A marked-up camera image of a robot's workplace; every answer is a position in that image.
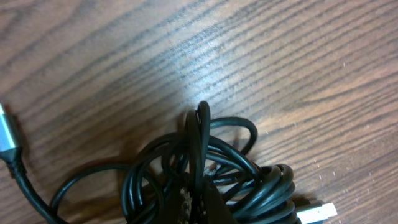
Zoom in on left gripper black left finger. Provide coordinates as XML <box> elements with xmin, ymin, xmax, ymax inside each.
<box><xmin>160</xmin><ymin>174</ymin><xmax>192</xmax><ymax>224</ymax></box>

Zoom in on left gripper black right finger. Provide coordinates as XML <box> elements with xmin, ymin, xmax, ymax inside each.
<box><xmin>198</xmin><ymin>179</ymin><xmax>238</xmax><ymax>224</ymax></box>

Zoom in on black usb cables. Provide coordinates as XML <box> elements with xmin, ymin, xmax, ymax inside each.
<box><xmin>0</xmin><ymin>100</ymin><xmax>338</xmax><ymax>224</ymax></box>

